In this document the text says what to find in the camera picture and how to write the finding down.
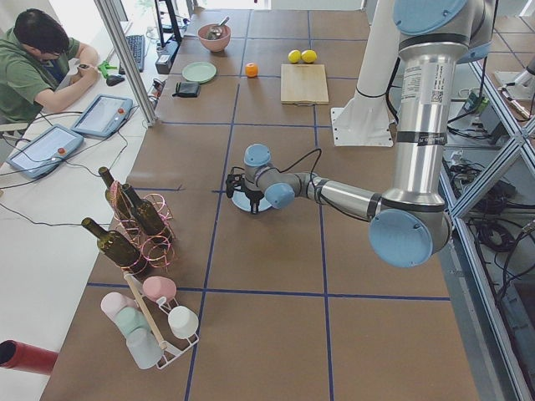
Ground light blue plate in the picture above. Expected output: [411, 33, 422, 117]
[232, 191, 272, 212]

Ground pink bowl with ice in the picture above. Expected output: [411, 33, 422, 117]
[197, 23, 231, 53]

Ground copper wire bottle rack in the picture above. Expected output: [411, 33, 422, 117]
[114, 181, 176, 272]

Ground near teach pendant tablet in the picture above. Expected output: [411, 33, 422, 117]
[7, 124, 84, 179]

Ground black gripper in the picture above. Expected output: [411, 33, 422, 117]
[225, 166, 263, 214]

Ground person in green shirt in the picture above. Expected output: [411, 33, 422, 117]
[1, 8, 99, 123]

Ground orange mandarin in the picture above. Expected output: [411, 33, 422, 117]
[244, 63, 259, 79]

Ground red cylinder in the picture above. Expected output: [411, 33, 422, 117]
[1, 340, 58, 375]

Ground white wire cup rack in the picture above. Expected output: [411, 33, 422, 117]
[124, 273, 199, 370]

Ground yellow lemon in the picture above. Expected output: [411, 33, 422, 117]
[301, 49, 318, 63]
[288, 49, 302, 64]

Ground yellow lemon left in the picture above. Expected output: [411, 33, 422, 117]
[288, 49, 302, 64]

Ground dark wine bottle back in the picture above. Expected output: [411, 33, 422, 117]
[98, 166, 130, 221]

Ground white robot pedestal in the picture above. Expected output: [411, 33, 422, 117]
[331, 0, 400, 147]

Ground dark grey folded cloth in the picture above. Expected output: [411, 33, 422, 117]
[172, 81, 201, 98]

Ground teach pendant tablet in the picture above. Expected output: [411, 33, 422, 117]
[7, 124, 84, 179]
[71, 94, 133, 138]

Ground dark wine bottle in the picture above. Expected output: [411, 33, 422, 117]
[98, 166, 130, 221]
[121, 183, 172, 243]
[81, 217, 149, 274]

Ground white cup right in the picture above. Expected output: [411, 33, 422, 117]
[168, 306, 199, 339]

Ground light green plate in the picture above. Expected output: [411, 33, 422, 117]
[181, 62, 217, 84]

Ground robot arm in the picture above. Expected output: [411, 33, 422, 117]
[226, 1, 496, 267]

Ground black computer mouse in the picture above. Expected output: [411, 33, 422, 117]
[105, 75, 125, 87]

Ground bamboo cutting board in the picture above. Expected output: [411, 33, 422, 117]
[281, 63, 329, 104]

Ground yellow lemon right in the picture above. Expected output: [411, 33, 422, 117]
[301, 49, 318, 63]

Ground dark wine bottle middle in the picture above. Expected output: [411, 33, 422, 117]
[121, 183, 172, 243]

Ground far teach pendant tablet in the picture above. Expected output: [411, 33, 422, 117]
[71, 94, 133, 138]

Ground light grey cup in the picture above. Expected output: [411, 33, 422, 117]
[125, 327, 163, 369]

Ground pink cup top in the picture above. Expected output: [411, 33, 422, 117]
[142, 276, 176, 302]

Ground mint green cup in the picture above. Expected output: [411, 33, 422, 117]
[114, 307, 149, 338]

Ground pale pink cup left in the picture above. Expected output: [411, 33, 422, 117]
[100, 292, 138, 322]

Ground black keyboard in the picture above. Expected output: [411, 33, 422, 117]
[125, 34, 145, 72]

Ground dark wine bottle front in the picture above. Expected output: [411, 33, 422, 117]
[81, 217, 149, 274]

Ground aluminium frame post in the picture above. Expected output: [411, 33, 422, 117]
[94, 0, 156, 127]

